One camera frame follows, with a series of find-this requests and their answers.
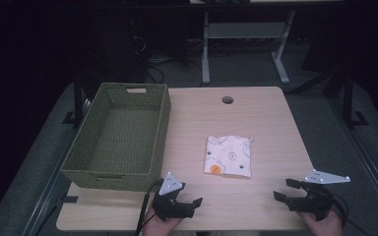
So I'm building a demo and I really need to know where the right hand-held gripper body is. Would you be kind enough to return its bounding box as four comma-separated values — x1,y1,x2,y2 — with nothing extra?
287,168,351,222

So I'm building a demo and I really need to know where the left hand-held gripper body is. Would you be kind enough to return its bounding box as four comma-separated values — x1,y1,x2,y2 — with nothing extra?
151,171,196,221

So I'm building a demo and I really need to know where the patterned white cloth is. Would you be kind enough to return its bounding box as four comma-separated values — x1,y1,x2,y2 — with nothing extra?
203,135,254,179

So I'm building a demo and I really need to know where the green woven basket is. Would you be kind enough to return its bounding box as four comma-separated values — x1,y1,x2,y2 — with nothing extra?
60,82,172,193

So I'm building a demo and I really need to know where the person's left hand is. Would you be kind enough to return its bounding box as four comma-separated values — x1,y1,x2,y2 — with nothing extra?
142,206,184,236

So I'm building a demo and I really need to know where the person's right hand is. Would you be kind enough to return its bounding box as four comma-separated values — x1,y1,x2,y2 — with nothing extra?
295,206,345,236

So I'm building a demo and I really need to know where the black tape strip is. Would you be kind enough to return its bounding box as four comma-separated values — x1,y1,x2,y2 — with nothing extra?
59,195,79,205

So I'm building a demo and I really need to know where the black metal stand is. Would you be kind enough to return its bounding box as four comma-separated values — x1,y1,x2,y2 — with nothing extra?
341,68,370,130
61,70,93,128

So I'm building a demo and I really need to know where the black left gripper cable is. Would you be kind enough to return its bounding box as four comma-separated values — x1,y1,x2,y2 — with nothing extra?
135,178,165,236

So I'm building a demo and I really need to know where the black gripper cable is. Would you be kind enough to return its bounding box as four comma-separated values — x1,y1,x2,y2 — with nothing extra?
330,192,373,236
135,178,165,236

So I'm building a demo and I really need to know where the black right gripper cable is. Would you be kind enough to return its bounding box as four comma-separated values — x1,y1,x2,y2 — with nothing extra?
330,192,373,236

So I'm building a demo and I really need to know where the aluminium floor rail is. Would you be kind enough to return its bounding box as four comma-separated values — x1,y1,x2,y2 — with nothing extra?
327,96,378,218
20,97,93,236

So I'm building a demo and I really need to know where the tangle of black floor cables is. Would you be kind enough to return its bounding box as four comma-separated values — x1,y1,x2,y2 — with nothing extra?
129,19,205,86

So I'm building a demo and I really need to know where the grey metal desk frame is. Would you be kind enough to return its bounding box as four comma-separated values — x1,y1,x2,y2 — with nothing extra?
201,9,297,87

